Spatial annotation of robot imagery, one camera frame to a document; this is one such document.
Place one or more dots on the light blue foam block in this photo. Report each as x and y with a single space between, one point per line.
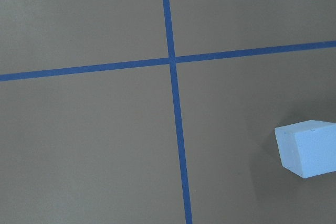
307 148

